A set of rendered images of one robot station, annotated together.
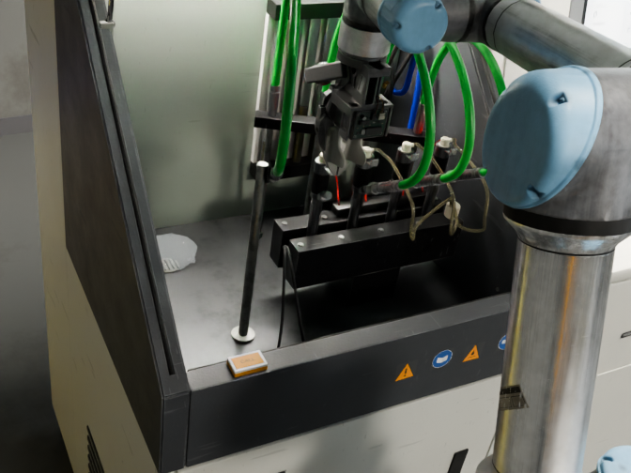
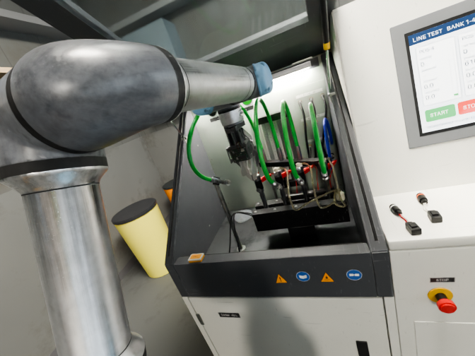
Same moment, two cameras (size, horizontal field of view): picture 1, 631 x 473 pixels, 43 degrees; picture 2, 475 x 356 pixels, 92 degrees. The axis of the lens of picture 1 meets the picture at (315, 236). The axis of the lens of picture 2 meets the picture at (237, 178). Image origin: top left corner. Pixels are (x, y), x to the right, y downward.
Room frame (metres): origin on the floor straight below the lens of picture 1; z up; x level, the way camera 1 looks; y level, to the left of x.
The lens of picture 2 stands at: (0.63, -0.61, 1.42)
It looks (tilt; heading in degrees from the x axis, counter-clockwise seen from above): 19 degrees down; 55
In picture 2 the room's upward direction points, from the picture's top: 19 degrees counter-clockwise
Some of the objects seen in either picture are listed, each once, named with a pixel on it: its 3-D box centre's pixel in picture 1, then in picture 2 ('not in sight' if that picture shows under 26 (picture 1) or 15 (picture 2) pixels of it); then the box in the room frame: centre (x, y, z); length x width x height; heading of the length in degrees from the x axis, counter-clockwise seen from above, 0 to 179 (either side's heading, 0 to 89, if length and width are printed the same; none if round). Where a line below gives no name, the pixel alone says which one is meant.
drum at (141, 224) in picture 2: not in sight; (150, 238); (0.99, 1.75, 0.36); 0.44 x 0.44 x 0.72
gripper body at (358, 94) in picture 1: (358, 92); (239, 142); (1.10, -0.03, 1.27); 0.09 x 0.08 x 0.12; 32
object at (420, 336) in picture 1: (369, 370); (264, 273); (0.95, -0.12, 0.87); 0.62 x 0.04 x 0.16; 122
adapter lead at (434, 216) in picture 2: not in sight; (427, 206); (1.28, -0.47, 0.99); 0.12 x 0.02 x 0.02; 28
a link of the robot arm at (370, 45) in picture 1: (366, 38); (232, 117); (1.10, -0.03, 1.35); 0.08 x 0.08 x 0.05
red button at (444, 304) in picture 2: not in sight; (444, 301); (1.15, -0.52, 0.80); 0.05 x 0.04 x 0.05; 122
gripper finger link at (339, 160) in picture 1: (336, 155); (244, 171); (1.09, -0.01, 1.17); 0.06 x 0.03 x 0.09; 32
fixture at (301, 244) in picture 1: (364, 252); (300, 217); (1.21, -0.09, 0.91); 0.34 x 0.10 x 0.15; 122
